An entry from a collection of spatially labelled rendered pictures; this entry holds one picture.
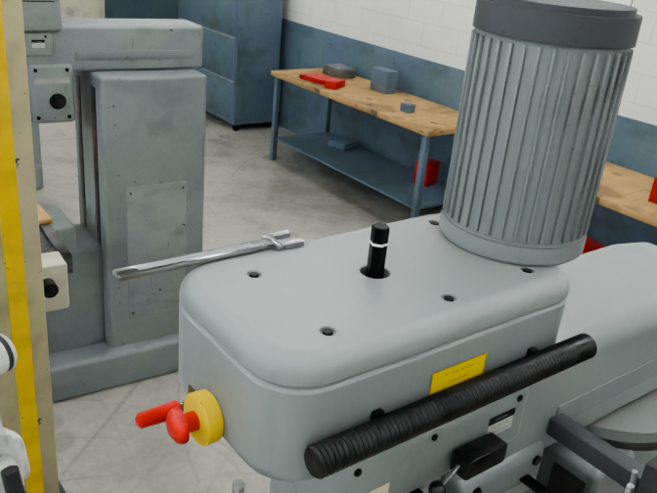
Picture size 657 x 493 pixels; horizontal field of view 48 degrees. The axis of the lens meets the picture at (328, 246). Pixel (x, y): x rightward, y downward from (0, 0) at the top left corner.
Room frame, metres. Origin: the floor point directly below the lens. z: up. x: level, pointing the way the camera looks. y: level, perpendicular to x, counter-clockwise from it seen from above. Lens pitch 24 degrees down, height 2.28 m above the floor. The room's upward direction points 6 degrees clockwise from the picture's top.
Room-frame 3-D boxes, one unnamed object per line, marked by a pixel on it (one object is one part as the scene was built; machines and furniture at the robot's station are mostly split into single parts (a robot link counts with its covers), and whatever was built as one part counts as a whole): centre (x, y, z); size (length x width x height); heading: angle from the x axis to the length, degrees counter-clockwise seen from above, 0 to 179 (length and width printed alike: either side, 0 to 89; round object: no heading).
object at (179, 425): (0.64, 0.14, 1.76); 0.04 x 0.03 x 0.04; 39
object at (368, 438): (0.71, -0.18, 1.79); 0.45 x 0.04 x 0.04; 129
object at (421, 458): (0.83, -0.09, 1.68); 0.34 x 0.24 x 0.10; 129
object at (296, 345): (0.81, -0.07, 1.81); 0.47 x 0.26 x 0.16; 129
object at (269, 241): (0.80, 0.14, 1.89); 0.24 x 0.04 x 0.01; 130
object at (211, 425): (0.66, 0.12, 1.76); 0.06 x 0.02 x 0.06; 39
